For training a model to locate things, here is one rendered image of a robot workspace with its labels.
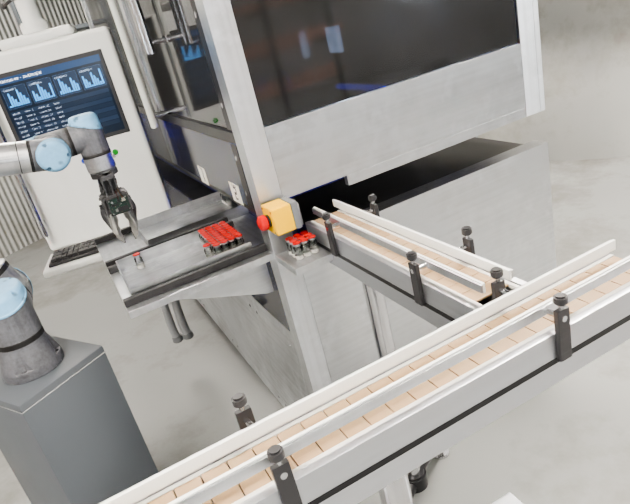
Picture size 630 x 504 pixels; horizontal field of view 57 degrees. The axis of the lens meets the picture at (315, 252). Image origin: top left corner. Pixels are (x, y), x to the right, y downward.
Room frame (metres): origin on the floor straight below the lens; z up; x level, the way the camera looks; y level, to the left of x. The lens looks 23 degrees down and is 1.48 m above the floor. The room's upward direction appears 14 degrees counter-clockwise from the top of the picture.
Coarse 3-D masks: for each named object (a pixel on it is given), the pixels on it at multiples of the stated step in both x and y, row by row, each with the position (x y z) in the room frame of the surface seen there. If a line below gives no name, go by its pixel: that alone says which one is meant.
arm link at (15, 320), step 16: (0, 288) 1.34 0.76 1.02; (16, 288) 1.33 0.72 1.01; (0, 304) 1.28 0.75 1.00; (16, 304) 1.30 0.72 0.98; (32, 304) 1.36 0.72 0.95; (0, 320) 1.28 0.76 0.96; (16, 320) 1.29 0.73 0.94; (32, 320) 1.32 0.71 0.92; (0, 336) 1.28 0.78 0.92; (16, 336) 1.28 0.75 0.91
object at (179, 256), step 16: (176, 240) 1.68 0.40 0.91; (192, 240) 1.70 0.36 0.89; (128, 256) 1.63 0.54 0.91; (144, 256) 1.64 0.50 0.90; (160, 256) 1.65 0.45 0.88; (176, 256) 1.62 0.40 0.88; (192, 256) 1.58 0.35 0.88; (224, 256) 1.47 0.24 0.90; (128, 272) 1.59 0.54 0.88; (144, 272) 1.55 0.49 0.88; (160, 272) 1.52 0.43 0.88; (176, 272) 1.42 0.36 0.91; (128, 288) 1.41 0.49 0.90; (144, 288) 1.39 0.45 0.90
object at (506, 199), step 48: (528, 144) 1.83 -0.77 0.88; (432, 192) 1.64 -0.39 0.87; (480, 192) 1.71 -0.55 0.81; (528, 192) 1.78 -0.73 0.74; (480, 240) 1.70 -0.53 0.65; (528, 240) 1.77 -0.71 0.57; (336, 288) 1.50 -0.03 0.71; (240, 336) 2.20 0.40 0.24; (288, 336) 1.53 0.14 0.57; (336, 336) 1.49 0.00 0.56; (288, 384) 1.69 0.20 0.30
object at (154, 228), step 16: (176, 208) 2.03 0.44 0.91; (192, 208) 2.05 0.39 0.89; (208, 208) 2.02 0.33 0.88; (224, 208) 1.97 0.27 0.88; (240, 208) 1.85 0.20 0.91; (144, 224) 1.98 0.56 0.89; (160, 224) 1.97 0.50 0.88; (176, 224) 1.93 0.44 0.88; (192, 224) 1.79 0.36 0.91; (144, 240) 1.81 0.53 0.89; (160, 240) 1.75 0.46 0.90
